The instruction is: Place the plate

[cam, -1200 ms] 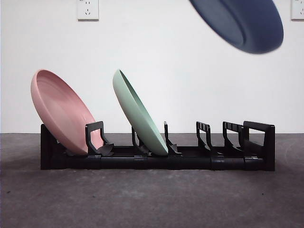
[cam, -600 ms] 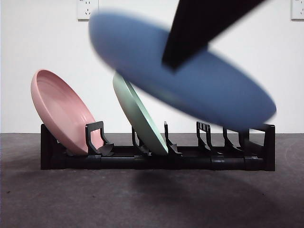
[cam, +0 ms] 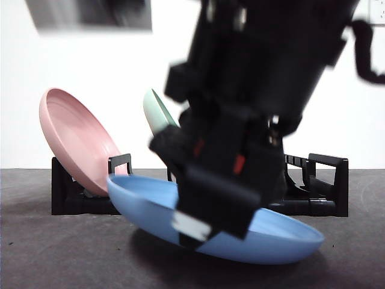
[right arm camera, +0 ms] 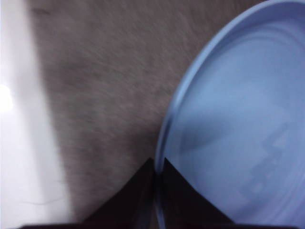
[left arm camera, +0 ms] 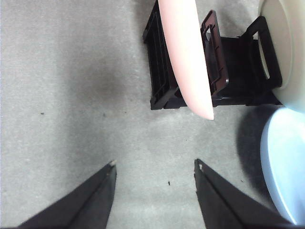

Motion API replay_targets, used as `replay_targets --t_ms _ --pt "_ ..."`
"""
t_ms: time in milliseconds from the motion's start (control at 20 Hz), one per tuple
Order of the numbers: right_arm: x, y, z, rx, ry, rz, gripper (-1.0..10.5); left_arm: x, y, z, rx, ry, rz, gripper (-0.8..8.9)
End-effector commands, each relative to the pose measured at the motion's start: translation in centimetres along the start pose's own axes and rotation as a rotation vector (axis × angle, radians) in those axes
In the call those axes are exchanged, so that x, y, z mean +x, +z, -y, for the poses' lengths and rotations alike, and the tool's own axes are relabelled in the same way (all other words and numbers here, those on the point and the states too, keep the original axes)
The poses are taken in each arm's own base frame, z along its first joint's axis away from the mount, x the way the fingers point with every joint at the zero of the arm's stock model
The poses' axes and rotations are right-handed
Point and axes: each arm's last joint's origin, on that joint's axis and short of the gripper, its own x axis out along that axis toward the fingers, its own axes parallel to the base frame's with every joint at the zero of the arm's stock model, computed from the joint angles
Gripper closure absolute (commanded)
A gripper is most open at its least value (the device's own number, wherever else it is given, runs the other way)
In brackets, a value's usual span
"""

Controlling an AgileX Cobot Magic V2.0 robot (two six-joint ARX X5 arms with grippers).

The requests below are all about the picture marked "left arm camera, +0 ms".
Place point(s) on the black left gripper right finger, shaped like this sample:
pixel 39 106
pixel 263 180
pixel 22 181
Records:
pixel 226 207

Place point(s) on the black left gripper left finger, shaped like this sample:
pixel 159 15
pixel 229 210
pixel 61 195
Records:
pixel 83 210

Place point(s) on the blue round plate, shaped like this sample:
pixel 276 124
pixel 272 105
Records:
pixel 286 155

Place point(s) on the pink round plate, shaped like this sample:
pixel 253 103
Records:
pixel 186 59

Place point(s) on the green round plate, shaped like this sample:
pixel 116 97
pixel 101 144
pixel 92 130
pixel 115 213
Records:
pixel 295 59

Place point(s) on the black plastic plate rack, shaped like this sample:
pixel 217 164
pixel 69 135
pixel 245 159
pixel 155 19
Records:
pixel 238 71

